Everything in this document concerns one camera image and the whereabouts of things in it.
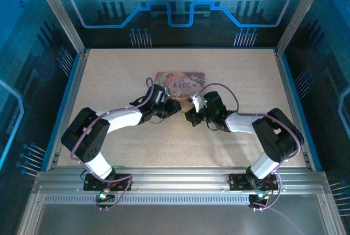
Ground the aluminium frame post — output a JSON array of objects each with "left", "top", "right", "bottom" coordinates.
[
  {"left": 30, "top": 0, "right": 88, "bottom": 55},
  {"left": 275, "top": 0, "right": 330, "bottom": 55}
]

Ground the illustrated pink tin box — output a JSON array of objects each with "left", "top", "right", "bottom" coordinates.
[{"left": 154, "top": 71, "right": 206, "bottom": 102}]

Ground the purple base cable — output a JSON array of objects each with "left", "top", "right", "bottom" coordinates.
[
  {"left": 249, "top": 173, "right": 306, "bottom": 235},
  {"left": 94, "top": 174, "right": 135, "bottom": 212}
]

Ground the aluminium mounting rail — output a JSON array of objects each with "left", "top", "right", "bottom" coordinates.
[{"left": 31, "top": 166, "right": 330, "bottom": 205}]

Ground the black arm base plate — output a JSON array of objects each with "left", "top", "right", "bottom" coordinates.
[
  {"left": 83, "top": 173, "right": 133, "bottom": 192},
  {"left": 228, "top": 173, "right": 282, "bottom": 192}
]

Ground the aluminium side rail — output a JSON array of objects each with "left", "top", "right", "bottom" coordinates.
[
  {"left": 46, "top": 49, "right": 90, "bottom": 170},
  {"left": 273, "top": 48, "right": 315, "bottom": 170}
]

